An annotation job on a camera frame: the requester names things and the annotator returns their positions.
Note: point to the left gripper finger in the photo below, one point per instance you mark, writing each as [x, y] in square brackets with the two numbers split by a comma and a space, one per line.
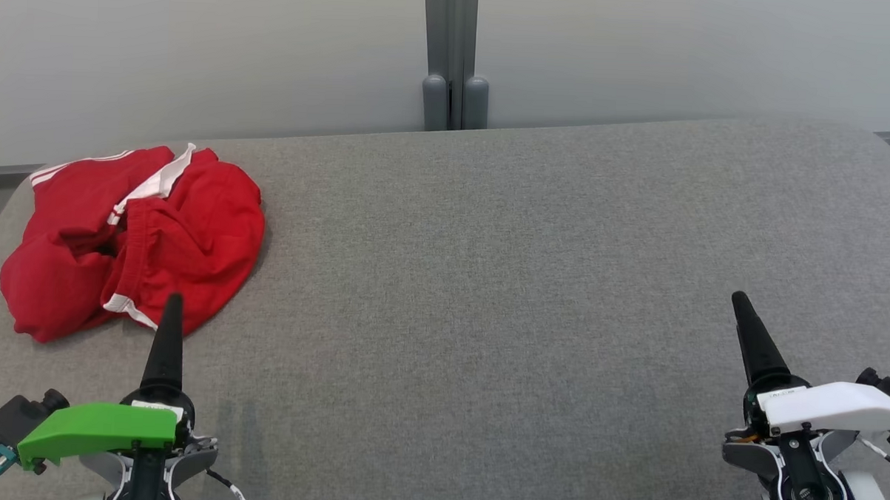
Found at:
[166, 359]

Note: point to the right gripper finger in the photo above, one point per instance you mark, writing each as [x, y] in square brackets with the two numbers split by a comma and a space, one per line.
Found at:
[760, 350]

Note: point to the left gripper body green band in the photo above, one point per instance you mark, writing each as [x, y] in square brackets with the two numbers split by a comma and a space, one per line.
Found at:
[98, 430]

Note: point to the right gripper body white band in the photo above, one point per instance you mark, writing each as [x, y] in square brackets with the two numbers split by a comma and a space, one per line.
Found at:
[832, 408]

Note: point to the red shirt with white sleeves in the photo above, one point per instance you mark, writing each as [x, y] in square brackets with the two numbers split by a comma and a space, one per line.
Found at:
[61, 214]

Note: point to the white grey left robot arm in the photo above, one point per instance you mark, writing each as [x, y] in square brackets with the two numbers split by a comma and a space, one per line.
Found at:
[148, 476]

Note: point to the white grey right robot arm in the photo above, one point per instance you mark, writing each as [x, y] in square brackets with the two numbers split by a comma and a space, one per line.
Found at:
[807, 485]

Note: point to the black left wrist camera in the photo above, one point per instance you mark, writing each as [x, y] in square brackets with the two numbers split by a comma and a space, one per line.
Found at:
[13, 416]

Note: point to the grey metal partition post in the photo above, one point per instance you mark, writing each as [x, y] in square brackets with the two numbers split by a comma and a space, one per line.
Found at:
[448, 43]

